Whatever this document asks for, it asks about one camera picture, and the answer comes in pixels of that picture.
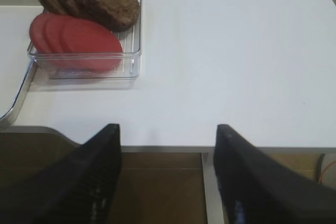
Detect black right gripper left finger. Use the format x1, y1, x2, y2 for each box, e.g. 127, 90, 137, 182
1, 124, 122, 223

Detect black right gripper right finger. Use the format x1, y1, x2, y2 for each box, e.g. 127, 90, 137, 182
213, 124, 335, 223

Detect metal tray with white liner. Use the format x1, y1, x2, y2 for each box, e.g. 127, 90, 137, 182
1, 0, 40, 129

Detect red tomato slice front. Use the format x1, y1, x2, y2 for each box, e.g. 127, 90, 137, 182
60, 18, 122, 72

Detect red tomato slice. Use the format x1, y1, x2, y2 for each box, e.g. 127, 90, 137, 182
60, 18, 122, 72
43, 15, 74, 70
29, 13, 57, 54

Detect red tomato slice middle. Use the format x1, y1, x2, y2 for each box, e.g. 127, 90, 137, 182
43, 15, 74, 70

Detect clear patty and tomato container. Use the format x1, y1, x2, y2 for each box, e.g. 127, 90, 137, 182
27, 0, 142, 79

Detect red tomato slice back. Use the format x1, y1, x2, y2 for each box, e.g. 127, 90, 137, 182
29, 13, 57, 54

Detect white table leg frame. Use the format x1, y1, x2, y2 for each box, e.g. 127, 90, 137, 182
201, 153, 225, 224

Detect orange cable under table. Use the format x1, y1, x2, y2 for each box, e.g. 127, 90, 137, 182
317, 165, 336, 184

